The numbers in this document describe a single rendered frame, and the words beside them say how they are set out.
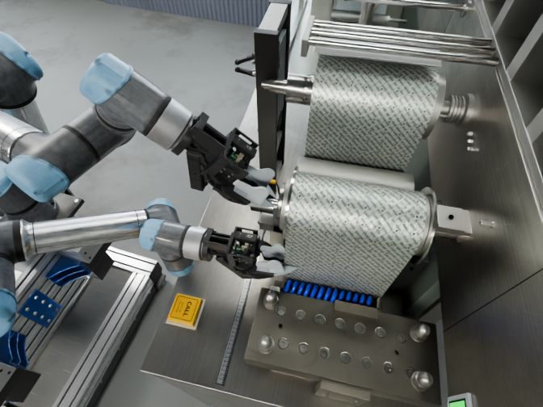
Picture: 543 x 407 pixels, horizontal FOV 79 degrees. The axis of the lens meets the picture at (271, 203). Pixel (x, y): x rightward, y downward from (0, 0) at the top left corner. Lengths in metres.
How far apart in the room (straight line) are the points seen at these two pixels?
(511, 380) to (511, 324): 0.07
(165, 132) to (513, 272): 0.53
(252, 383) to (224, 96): 2.52
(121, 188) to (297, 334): 1.94
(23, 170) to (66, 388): 1.31
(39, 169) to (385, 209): 0.55
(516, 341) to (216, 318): 0.66
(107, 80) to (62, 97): 2.98
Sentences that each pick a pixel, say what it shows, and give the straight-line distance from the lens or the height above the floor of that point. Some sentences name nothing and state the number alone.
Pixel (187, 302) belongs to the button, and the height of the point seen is 0.92.
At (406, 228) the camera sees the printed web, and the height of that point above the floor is 1.29.
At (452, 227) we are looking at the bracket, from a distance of 0.66.
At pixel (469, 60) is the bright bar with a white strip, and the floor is 1.45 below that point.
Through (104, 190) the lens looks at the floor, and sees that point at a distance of 2.53.
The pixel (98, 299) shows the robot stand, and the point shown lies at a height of 0.21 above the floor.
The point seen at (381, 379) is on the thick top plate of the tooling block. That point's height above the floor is 1.03.
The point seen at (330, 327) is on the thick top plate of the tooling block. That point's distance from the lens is 0.79.
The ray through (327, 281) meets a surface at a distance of 0.80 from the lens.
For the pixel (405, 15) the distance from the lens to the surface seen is 1.49.
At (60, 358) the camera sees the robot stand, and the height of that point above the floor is 0.21.
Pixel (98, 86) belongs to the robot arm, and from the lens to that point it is 0.54.
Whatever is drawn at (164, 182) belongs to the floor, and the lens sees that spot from 2.43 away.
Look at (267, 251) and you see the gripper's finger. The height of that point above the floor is 1.10.
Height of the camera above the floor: 1.78
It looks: 54 degrees down
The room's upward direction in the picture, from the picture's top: straight up
